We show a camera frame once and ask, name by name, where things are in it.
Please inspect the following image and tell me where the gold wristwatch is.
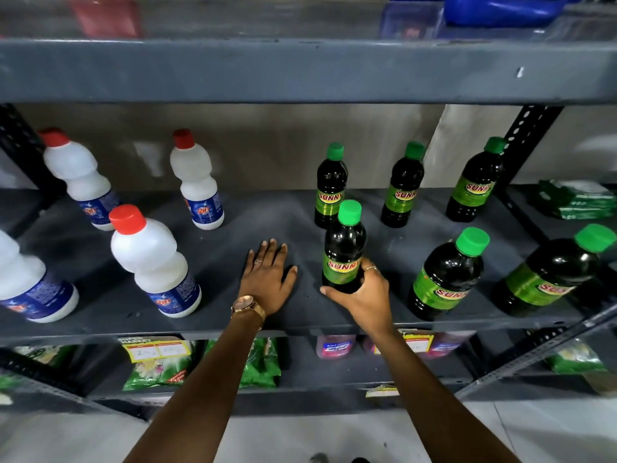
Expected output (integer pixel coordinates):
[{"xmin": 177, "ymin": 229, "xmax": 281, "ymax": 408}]
[{"xmin": 230, "ymin": 295, "xmax": 267, "ymax": 329}]

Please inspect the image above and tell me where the person's left hand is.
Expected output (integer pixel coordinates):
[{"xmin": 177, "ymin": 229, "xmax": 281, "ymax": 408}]
[{"xmin": 238, "ymin": 239, "xmax": 299, "ymax": 318}]

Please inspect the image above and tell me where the grey metal shelf rack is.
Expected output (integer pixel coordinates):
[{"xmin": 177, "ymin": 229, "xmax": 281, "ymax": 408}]
[
  {"xmin": 0, "ymin": 0, "xmax": 617, "ymax": 420},
  {"xmin": 453, "ymin": 180, "xmax": 617, "ymax": 402}
]

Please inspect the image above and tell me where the white bottle red cap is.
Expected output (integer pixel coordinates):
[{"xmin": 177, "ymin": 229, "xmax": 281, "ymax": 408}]
[
  {"xmin": 0, "ymin": 230, "xmax": 80, "ymax": 324},
  {"xmin": 39, "ymin": 127, "xmax": 121, "ymax": 232},
  {"xmin": 170, "ymin": 129, "xmax": 225, "ymax": 231},
  {"xmin": 108, "ymin": 204, "xmax": 202, "ymax": 319}
]

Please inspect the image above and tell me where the person's left forearm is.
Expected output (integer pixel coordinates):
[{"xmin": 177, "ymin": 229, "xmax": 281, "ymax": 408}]
[{"xmin": 123, "ymin": 315, "xmax": 264, "ymax": 463}]

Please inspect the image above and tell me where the person's right forearm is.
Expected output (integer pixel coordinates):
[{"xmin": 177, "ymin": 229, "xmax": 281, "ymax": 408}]
[{"xmin": 370, "ymin": 328, "xmax": 522, "ymax": 463}]

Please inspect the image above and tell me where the person's right hand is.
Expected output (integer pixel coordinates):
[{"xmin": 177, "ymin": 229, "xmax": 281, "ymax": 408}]
[{"xmin": 319, "ymin": 258, "xmax": 396, "ymax": 339}]

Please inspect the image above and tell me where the dark bottle green cap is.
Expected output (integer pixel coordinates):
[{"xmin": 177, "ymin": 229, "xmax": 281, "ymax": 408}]
[
  {"xmin": 321, "ymin": 199, "xmax": 367, "ymax": 295},
  {"xmin": 407, "ymin": 227, "xmax": 491, "ymax": 322},
  {"xmin": 381, "ymin": 141, "xmax": 427, "ymax": 229},
  {"xmin": 445, "ymin": 137, "xmax": 507, "ymax": 223},
  {"xmin": 314, "ymin": 142, "xmax": 349, "ymax": 230},
  {"xmin": 491, "ymin": 223, "xmax": 617, "ymax": 318}
]

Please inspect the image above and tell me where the stack of green packets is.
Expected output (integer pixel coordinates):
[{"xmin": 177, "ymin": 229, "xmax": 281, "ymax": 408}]
[{"xmin": 530, "ymin": 179, "xmax": 617, "ymax": 221}]

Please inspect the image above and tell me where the pink liquid bottle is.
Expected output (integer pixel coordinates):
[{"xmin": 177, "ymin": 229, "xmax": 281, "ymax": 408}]
[
  {"xmin": 316, "ymin": 335, "xmax": 357, "ymax": 359},
  {"xmin": 364, "ymin": 331, "xmax": 476, "ymax": 359}
]

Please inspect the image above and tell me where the green flower print packet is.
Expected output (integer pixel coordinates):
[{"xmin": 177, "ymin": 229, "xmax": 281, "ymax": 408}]
[
  {"xmin": 205, "ymin": 338, "xmax": 282, "ymax": 388},
  {"xmin": 13, "ymin": 345, "xmax": 76, "ymax": 370},
  {"xmin": 123, "ymin": 340, "xmax": 194, "ymax": 392},
  {"xmin": 546, "ymin": 338, "xmax": 609, "ymax": 376}
]

